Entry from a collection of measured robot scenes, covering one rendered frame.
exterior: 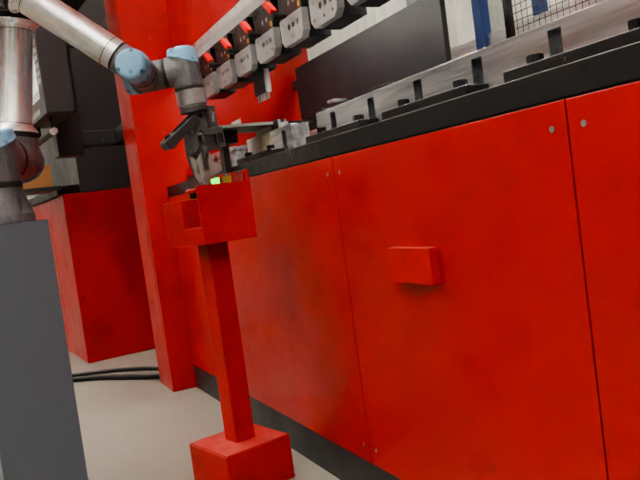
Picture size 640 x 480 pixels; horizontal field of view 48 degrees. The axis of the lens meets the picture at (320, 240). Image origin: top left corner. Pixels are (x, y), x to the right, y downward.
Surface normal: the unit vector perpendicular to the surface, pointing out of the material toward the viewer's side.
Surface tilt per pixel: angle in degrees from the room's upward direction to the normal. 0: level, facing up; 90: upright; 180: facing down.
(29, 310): 90
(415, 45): 90
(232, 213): 90
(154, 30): 90
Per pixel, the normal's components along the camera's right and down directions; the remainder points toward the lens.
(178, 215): -0.77, 0.14
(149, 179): 0.43, 0.00
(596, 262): -0.89, 0.15
